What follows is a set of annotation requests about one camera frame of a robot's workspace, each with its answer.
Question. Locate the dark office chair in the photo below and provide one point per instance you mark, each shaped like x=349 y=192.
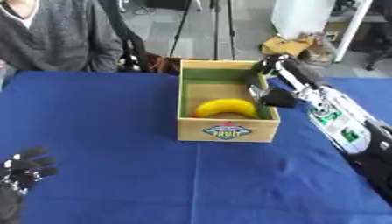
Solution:
x=380 y=43

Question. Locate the yellow toy banana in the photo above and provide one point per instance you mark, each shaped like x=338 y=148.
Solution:
x=224 y=106

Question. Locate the black tripod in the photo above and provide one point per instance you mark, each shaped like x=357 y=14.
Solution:
x=217 y=26

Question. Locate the tan cardboard box green inside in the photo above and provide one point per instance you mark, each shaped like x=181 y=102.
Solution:
x=224 y=131

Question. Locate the tan folded bag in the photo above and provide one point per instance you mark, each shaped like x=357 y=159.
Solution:
x=286 y=45

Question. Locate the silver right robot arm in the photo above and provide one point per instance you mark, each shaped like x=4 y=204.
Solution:
x=339 y=122

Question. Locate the person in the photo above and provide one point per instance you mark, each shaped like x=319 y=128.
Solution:
x=56 y=38

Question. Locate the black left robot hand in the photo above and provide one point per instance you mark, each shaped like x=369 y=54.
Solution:
x=23 y=172

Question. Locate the white standing panel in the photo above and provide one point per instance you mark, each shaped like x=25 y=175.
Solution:
x=311 y=17

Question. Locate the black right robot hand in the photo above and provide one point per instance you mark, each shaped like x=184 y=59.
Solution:
x=278 y=97

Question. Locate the brown furry soft toy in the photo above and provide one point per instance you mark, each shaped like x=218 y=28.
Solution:
x=319 y=51

